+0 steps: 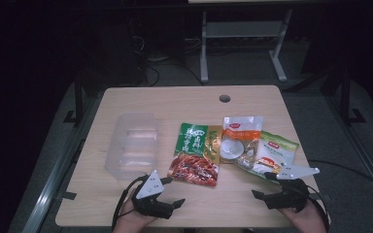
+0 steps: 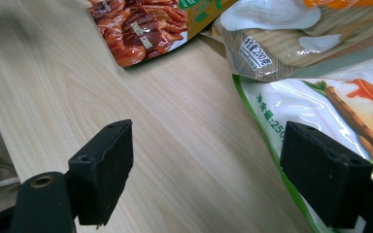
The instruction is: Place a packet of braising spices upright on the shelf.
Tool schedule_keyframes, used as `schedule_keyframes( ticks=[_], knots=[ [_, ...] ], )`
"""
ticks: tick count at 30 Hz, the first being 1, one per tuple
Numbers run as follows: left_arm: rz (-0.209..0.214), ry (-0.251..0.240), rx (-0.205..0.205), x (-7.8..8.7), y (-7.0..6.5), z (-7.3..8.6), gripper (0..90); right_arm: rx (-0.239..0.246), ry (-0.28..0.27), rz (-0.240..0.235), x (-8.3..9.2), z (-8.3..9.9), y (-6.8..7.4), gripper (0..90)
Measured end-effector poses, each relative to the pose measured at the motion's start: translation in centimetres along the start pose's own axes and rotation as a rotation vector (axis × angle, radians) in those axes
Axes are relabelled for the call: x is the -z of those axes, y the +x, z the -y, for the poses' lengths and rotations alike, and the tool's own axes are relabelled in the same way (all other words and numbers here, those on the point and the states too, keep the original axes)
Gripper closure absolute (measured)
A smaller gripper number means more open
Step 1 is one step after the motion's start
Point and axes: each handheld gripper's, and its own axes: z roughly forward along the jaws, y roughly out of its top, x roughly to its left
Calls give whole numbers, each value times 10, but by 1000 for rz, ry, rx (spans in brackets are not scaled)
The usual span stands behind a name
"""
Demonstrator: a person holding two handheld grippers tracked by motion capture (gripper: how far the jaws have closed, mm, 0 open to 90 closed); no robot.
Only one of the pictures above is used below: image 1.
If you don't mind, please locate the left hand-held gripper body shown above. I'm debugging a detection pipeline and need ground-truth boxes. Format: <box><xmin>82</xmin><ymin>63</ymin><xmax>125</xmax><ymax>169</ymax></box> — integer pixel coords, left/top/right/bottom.
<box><xmin>131</xmin><ymin>170</ymin><xmax>176</xmax><ymax>219</ymax></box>

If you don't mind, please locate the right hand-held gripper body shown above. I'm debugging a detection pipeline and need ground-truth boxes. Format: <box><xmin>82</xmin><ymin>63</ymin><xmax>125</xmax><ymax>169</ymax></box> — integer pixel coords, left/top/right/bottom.
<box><xmin>264</xmin><ymin>164</ymin><xmax>321</xmax><ymax>213</ymax></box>

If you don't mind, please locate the white and green packet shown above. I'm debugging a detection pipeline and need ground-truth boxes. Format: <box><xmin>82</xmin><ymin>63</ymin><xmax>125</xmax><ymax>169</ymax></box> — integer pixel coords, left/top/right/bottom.
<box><xmin>239</xmin><ymin>129</ymin><xmax>300</xmax><ymax>184</ymax></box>

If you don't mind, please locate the green and red seasoning packet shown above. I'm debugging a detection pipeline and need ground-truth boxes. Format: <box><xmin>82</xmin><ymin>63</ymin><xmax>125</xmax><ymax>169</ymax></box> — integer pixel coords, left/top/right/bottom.
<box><xmin>167</xmin><ymin>121</ymin><xmax>223</xmax><ymax>188</ymax></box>

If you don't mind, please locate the clear plastic container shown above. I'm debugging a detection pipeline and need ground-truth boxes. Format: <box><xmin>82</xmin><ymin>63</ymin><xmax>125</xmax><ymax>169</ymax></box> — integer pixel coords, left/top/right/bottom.
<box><xmin>104</xmin><ymin>112</ymin><xmax>159</xmax><ymax>181</ymax></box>

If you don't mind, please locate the white and orange packet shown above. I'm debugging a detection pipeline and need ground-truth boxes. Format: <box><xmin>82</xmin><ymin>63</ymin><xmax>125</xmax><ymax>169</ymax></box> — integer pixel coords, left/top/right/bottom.
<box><xmin>220</xmin><ymin>116</ymin><xmax>264</xmax><ymax>169</ymax></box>

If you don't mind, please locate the person's right hand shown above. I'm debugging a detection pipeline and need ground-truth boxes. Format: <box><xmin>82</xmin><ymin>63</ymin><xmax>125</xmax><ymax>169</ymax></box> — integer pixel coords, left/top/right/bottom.
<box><xmin>278</xmin><ymin>197</ymin><xmax>328</xmax><ymax>233</ymax></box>

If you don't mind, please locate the person's left hand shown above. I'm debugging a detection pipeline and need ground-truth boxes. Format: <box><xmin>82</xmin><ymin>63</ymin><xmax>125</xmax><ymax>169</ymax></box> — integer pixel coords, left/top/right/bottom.
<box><xmin>112</xmin><ymin>188</ymin><xmax>159</xmax><ymax>233</ymax></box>

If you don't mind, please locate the black tape strip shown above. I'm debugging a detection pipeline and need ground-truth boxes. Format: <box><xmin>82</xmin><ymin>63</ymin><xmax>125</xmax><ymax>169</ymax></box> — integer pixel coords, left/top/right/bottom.
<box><xmin>60</xmin><ymin>191</ymin><xmax>78</xmax><ymax>201</ymax></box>

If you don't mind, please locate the black metal stand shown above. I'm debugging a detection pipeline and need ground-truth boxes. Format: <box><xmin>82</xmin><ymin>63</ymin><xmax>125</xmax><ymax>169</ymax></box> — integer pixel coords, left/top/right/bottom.
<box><xmin>339</xmin><ymin>66</ymin><xmax>367</xmax><ymax>126</ymax></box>
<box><xmin>62</xmin><ymin>77</ymin><xmax>85</xmax><ymax>127</ymax></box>

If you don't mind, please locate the left hand-held gripper black cable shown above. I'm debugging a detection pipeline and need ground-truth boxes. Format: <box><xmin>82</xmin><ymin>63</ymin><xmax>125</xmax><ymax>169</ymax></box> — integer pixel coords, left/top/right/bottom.
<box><xmin>111</xmin><ymin>174</ymin><xmax>150</xmax><ymax>231</ymax></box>

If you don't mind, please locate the hand-held gripper black cable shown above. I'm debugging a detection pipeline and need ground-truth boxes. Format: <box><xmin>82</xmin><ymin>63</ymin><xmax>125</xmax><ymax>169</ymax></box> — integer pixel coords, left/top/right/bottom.
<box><xmin>111</xmin><ymin>174</ymin><xmax>150</xmax><ymax>231</ymax></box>
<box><xmin>304</xmin><ymin>183</ymin><xmax>332</xmax><ymax>233</ymax></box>

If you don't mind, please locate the right hand-held gripper black cable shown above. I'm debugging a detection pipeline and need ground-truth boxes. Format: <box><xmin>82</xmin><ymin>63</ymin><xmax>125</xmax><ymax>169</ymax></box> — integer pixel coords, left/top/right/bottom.
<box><xmin>304</xmin><ymin>183</ymin><xmax>332</xmax><ymax>233</ymax></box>

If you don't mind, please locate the black floor cable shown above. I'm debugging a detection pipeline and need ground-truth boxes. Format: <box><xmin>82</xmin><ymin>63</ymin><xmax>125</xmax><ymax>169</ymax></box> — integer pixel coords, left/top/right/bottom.
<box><xmin>307</xmin><ymin>158</ymin><xmax>373</xmax><ymax>197</ymax></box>

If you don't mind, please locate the silver metal rail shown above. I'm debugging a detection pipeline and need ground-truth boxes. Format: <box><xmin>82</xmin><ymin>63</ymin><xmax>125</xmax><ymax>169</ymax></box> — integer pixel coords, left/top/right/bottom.
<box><xmin>20</xmin><ymin>95</ymin><xmax>103</xmax><ymax>233</ymax></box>
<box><xmin>324</xmin><ymin>95</ymin><xmax>373</xmax><ymax>210</ymax></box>

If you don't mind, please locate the bundle of dark floor cables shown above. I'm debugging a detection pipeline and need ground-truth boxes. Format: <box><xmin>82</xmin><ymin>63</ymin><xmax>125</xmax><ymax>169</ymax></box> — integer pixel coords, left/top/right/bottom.
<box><xmin>132</xmin><ymin>32</ymin><xmax>206</xmax><ymax>87</ymax></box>

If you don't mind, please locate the white metal table frame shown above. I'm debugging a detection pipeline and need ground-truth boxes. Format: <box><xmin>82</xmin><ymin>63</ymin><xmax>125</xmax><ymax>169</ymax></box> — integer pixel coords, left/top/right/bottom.
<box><xmin>199</xmin><ymin>9</ymin><xmax>294</xmax><ymax>83</ymax></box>

